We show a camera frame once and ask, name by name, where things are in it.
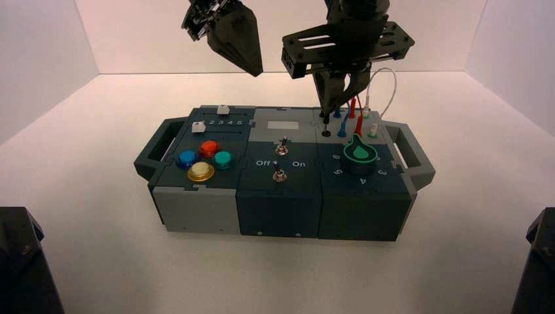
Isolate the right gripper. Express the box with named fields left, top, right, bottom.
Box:
left=281, top=0, right=415, bottom=116

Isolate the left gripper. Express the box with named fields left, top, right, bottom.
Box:
left=181, top=0, right=264, bottom=78

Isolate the black and green rotary knob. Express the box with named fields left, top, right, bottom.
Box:
left=342, top=133, right=379, bottom=177

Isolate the white rectangular display window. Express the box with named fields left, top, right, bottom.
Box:
left=266, top=120, right=300, bottom=131

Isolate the red round push button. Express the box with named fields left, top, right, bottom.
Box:
left=198, top=139, right=222, bottom=159

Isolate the green round push button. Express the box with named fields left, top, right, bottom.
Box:
left=211, top=150, right=237, bottom=170

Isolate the blue round push button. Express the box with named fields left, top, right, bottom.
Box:
left=175, top=150, right=200, bottom=170

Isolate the yellow round push button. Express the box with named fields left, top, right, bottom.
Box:
left=187, top=162, right=215, bottom=183

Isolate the grey and teal task box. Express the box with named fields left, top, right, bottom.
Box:
left=133, top=105, right=436, bottom=242

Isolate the blue banana plug wire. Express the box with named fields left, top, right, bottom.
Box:
left=332, top=100, right=352, bottom=139

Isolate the red banana plug wire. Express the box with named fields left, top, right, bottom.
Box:
left=346, top=95, right=366, bottom=136

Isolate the white banana plug wire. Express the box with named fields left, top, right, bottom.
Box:
left=363, top=67, right=398, bottom=139

